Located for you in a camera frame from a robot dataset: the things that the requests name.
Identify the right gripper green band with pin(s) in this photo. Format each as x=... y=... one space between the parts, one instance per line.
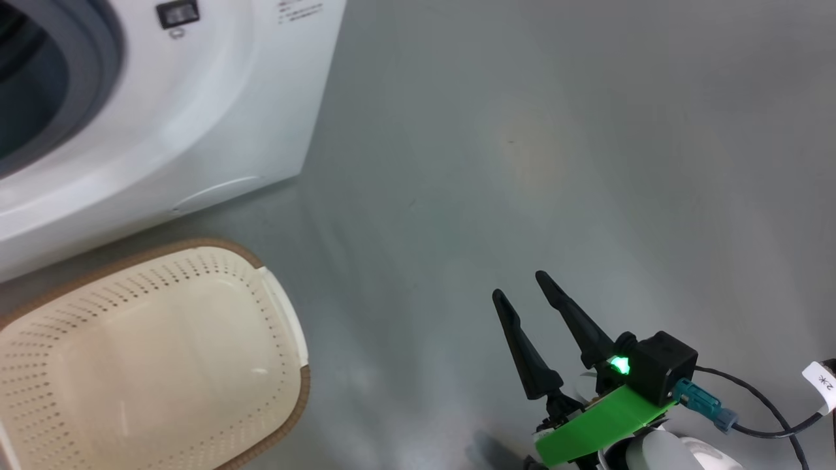
x=601 y=421

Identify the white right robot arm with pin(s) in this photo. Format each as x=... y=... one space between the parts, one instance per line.
x=666 y=454

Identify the white front-load washing machine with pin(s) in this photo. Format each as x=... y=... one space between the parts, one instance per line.
x=228 y=98

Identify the black door lock latch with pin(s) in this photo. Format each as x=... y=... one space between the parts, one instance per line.
x=177 y=13

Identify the dark washing machine drum interior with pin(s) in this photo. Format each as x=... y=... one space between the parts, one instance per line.
x=32 y=85

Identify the round white filter cover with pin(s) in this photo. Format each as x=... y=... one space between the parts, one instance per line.
x=215 y=190

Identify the cream perforated laundry basket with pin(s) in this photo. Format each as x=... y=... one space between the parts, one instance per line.
x=163 y=365

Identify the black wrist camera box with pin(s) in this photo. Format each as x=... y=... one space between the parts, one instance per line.
x=663 y=369

